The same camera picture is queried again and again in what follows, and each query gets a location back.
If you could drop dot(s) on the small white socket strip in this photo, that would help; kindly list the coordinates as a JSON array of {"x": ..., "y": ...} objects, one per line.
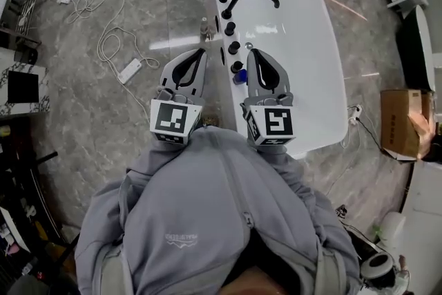
[{"x": 355, "y": 114}]

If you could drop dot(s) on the white ceramic fixture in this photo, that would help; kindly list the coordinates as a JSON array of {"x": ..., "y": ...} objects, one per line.
[{"x": 424, "y": 217}]

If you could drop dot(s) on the person's right forearm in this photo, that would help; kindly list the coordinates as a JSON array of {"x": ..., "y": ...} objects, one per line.
[{"x": 276, "y": 162}]

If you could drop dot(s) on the person's brown shoe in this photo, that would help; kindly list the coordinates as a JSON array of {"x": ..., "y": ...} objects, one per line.
[{"x": 211, "y": 120}]

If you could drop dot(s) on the blue plastic object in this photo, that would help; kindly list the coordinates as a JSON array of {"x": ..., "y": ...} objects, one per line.
[{"x": 240, "y": 76}]

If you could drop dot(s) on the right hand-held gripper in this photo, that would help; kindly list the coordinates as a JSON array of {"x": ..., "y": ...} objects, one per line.
[{"x": 276, "y": 121}]

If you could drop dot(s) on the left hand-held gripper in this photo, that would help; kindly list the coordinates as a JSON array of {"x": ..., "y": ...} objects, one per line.
[{"x": 169, "y": 117}]

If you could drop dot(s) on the white round device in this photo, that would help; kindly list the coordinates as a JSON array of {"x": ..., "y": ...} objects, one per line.
[{"x": 376, "y": 266}]

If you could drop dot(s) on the white bathtub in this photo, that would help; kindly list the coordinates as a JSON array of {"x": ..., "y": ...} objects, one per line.
[{"x": 307, "y": 45}]

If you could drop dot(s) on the white paper roll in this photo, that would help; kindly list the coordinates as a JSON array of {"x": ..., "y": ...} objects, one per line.
[{"x": 393, "y": 224}]

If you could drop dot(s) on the shiny metal ball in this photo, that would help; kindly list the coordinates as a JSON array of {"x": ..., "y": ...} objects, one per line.
[{"x": 248, "y": 44}]

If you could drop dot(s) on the person's grey sweatshirt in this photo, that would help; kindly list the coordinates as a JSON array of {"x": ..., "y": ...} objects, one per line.
[{"x": 207, "y": 210}]

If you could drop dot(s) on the marble cabinet with black panel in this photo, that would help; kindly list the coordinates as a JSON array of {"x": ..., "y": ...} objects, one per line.
[{"x": 43, "y": 90}]

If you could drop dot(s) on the person's left forearm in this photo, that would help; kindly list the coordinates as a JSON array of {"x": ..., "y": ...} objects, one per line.
[{"x": 169, "y": 153}]

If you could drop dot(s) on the black round faucet knob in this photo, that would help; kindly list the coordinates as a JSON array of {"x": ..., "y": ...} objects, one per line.
[
  {"x": 234, "y": 48},
  {"x": 230, "y": 28},
  {"x": 237, "y": 66}
]

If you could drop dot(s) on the black metal shelf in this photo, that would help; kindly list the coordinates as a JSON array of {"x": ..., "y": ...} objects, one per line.
[{"x": 27, "y": 183}]

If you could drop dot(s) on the open brown cardboard box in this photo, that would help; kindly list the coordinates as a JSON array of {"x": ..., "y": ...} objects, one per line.
[{"x": 397, "y": 124}]

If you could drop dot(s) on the small clear bottle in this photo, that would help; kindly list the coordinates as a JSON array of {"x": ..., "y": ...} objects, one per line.
[{"x": 207, "y": 29}]

